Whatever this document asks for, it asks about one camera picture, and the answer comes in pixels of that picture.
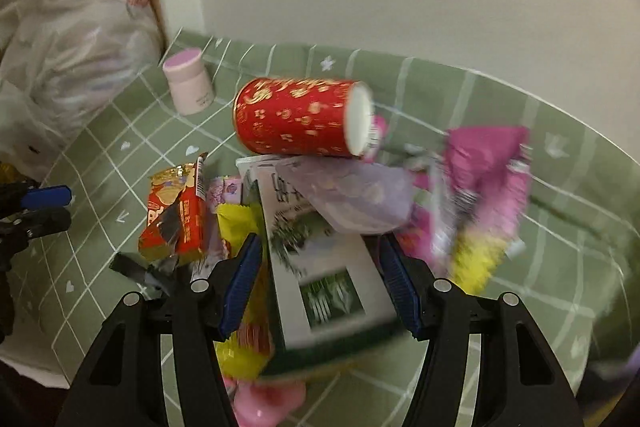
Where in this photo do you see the green checked blanket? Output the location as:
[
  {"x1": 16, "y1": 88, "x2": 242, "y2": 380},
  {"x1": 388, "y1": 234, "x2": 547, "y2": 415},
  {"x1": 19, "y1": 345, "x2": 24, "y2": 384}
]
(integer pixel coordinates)
[{"x1": 0, "y1": 29, "x2": 640, "y2": 427}]

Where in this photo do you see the red snack wrapper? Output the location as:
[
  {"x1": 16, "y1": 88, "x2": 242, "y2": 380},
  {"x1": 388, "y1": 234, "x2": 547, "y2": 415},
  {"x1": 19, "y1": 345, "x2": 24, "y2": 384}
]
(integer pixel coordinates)
[{"x1": 137, "y1": 153, "x2": 208, "y2": 265}]

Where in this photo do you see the green and white carton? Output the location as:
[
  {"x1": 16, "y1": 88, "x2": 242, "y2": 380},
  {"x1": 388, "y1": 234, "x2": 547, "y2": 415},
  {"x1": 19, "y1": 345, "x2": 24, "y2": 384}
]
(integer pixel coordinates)
[{"x1": 235, "y1": 154, "x2": 406, "y2": 378}]

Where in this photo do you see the small pink printed packet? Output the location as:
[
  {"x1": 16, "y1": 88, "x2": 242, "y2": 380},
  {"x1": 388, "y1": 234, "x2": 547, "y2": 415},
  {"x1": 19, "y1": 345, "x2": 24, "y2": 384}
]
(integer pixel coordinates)
[{"x1": 207, "y1": 177, "x2": 246, "y2": 212}]

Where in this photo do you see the red gold-patterned paper cup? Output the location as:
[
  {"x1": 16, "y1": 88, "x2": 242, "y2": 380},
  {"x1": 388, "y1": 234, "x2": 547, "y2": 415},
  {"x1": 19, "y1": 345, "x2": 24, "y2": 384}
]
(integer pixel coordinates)
[{"x1": 231, "y1": 77, "x2": 376, "y2": 159}]

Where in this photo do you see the translucent purple wrapper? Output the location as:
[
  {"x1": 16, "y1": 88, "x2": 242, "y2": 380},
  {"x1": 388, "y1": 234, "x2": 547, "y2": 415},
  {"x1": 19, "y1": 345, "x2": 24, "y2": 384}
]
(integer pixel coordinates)
[{"x1": 275, "y1": 156, "x2": 416, "y2": 235}]

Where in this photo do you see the pink and yellow snack packet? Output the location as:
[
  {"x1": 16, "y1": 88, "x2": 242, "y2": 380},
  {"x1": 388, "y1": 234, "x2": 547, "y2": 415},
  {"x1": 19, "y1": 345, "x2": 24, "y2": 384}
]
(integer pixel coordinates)
[{"x1": 400, "y1": 127, "x2": 533, "y2": 293}]

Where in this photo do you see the black wrapper piece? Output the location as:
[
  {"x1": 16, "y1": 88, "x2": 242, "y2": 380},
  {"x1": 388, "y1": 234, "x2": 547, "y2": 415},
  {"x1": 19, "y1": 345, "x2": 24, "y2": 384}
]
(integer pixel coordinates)
[{"x1": 110, "y1": 252, "x2": 181, "y2": 295}]

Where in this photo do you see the white jar with pink lid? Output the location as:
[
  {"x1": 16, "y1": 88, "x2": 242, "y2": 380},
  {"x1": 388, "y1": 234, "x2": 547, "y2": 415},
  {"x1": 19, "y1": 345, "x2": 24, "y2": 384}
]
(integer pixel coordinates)
[{"x1": 162, "y1": 48, "x2": 217, "y2": 116}]

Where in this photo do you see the white plastic bag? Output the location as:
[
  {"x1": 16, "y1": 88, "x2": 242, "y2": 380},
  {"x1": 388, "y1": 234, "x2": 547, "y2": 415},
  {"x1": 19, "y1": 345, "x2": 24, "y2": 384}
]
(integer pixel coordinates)
[{"x1": 0, "y1": 0, "x2": 166, "y2": 180}]

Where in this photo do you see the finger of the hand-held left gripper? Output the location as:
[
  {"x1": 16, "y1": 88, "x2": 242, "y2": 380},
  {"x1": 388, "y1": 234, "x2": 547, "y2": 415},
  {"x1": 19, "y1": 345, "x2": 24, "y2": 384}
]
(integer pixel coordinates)
[
  {"x1": 0, "y1": 184, "x2": 72, "y2": 210},
  {"x1": 0, "y1": 207, "x2": 72, "y2": 254}
]

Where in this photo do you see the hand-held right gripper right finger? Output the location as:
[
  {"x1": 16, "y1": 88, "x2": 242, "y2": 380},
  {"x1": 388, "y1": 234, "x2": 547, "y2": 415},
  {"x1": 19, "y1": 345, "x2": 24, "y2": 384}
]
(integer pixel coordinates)
[{"x1": 377, "y1": 234, "x2": 586, "y2": 427}]

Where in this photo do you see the pink plastic toy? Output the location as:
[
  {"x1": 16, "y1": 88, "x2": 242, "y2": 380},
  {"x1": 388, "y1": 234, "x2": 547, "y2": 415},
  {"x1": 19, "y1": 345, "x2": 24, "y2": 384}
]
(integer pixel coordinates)
[{"x1": 222, "y1": 374, "x2": 308, "y2": 427}]

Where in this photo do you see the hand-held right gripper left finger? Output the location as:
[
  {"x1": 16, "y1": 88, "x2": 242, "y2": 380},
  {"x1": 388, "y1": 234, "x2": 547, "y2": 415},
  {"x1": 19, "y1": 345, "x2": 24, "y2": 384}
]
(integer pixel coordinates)
[{"x1": 55, "y1": 232, "x2": 266, "y2": 427}]

